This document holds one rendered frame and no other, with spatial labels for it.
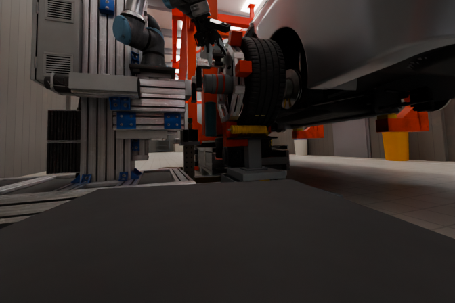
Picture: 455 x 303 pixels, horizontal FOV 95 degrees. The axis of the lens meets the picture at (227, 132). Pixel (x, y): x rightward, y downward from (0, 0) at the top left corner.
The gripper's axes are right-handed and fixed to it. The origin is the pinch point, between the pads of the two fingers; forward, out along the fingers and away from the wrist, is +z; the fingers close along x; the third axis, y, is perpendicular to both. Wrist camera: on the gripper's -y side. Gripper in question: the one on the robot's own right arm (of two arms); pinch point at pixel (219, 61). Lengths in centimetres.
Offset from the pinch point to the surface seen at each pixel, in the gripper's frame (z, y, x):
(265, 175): 76, -6, -3
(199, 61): 2.7, 28.7, -21.4
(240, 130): 49, 10, -15
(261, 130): 55, 0, -24
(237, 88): 22.0, 6.9, -20.1
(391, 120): 148, -89, -188
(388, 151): 319, -109, -345
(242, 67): 10.7, 1.0, -21.1
